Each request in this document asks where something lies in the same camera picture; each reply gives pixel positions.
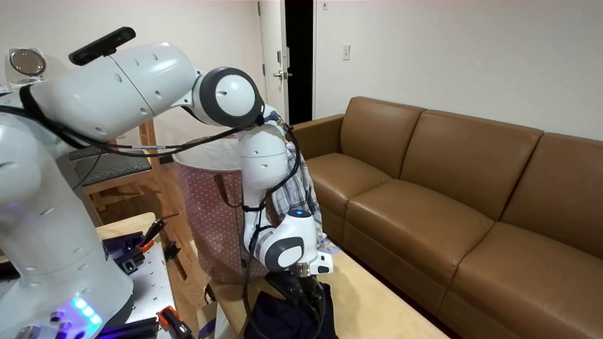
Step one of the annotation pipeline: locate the pink polka dot laundry bag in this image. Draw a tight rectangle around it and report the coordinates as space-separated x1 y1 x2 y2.
173 136 284 284

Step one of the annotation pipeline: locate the dark navy garment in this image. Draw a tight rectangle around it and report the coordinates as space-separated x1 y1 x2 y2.
244 282 339 339

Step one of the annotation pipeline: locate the plaid shirt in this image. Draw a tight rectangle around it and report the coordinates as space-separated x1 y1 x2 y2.
272 141 341 254

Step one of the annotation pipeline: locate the black and orange clamp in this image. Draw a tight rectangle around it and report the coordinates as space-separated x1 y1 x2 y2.
157 306 195 339
103 218 168 276

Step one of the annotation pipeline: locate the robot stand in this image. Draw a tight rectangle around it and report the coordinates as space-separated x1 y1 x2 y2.
0 212 210 339

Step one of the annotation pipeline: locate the brown leather sofa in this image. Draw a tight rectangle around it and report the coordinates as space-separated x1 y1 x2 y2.
292 96 603 339

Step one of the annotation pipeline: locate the wooden chair with grey cushion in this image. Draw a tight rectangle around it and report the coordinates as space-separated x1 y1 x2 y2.
69 120 165 213

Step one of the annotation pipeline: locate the white door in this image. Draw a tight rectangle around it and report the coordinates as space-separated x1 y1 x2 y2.
258 0 290 124

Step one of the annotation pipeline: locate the camera on mount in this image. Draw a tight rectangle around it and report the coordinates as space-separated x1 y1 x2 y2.
69 26 137 66

